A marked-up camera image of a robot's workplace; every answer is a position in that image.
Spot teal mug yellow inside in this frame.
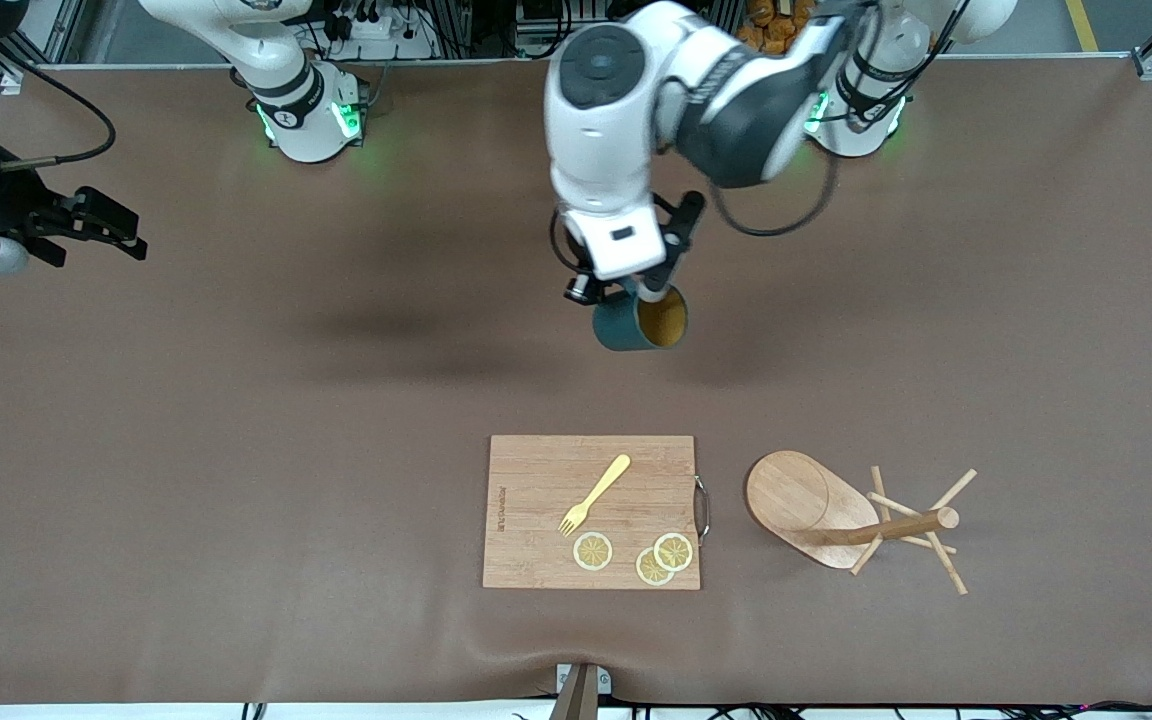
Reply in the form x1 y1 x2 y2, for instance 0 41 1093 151
592 283 689 353

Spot wooden mug tree rack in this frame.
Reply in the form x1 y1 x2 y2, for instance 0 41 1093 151
746 450 978 596

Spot yellow plastic fork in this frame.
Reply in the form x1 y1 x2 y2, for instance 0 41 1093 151
558 454 632 537

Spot orange snack packs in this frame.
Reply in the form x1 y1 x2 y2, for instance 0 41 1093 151
734 0 822 53

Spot bamboo cutting board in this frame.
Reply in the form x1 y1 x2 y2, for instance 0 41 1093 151
482 434 702 591

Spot white power strip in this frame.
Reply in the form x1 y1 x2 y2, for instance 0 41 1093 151
321 8 437 61

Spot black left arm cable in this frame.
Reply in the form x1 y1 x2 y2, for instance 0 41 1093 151
548 145 839 276

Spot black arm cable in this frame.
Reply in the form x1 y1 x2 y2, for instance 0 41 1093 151
0 55 119 173
548 145 839 276

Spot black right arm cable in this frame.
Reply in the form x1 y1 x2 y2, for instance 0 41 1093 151
0 55 119 173

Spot metal table edge bracket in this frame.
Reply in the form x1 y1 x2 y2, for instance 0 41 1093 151
554 662 613 720

